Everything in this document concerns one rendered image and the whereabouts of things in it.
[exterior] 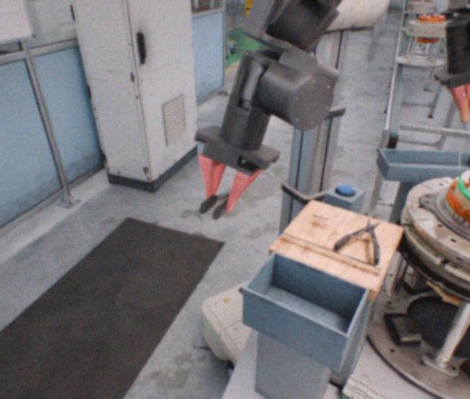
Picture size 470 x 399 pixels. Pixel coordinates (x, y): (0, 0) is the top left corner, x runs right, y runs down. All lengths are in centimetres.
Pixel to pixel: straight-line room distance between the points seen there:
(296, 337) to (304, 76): 39
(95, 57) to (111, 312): 166
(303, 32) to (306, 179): 68
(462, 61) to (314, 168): 41
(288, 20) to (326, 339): 42
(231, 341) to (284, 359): 87
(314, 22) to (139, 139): 238
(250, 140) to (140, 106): 225
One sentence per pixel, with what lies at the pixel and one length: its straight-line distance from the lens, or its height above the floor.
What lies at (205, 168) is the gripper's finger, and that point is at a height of 127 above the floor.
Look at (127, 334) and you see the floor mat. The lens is 193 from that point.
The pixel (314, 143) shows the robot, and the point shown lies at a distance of 104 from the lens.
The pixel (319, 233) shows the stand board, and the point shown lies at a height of 107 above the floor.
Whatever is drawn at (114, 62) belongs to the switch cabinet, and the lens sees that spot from 269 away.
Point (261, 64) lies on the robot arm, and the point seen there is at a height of 140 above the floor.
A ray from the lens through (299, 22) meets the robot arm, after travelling 45.
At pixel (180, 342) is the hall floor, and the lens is 187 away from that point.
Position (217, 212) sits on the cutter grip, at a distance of 48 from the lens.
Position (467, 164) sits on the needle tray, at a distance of 122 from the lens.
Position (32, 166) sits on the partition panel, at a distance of 273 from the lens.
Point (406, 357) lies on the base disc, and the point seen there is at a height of 80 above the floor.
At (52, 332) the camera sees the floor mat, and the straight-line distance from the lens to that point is 206.
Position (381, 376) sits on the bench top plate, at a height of 78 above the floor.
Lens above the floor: 149
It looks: 33 degrees down
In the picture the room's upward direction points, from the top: straight up
